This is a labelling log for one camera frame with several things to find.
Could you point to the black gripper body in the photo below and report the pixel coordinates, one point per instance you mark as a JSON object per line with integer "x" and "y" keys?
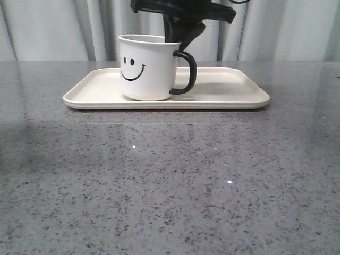
{"x": 189, "y": 10}

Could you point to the pale grey-green curtain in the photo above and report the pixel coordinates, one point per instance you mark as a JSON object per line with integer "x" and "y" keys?
{"x": 88, "y": 31}

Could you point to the cream rectangular tray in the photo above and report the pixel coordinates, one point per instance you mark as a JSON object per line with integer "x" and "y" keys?
{"x": 215, "y": 88}

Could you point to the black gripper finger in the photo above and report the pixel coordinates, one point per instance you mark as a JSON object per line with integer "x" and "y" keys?
{"x": 172, "y": 28}
{"x": 191, "y": 33}

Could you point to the white smiley face mug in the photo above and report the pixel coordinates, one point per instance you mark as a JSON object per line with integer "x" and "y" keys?
{"x": 148, "y": 67}

